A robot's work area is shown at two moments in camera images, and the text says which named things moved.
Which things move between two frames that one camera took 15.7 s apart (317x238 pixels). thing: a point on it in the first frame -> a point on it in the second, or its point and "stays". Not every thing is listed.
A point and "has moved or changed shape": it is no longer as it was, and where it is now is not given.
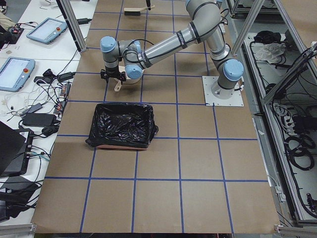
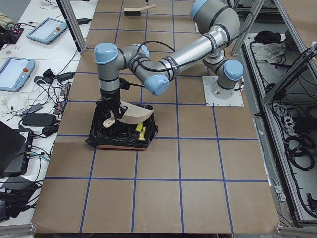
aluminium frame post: x=74 y=24 stays
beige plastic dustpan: x=123 y=79 has moved or changed shape
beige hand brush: x=131 y=11 stays
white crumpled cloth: x=270 y=52 stays
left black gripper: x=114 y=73 -> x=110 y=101
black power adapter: x=39 y=120 stays
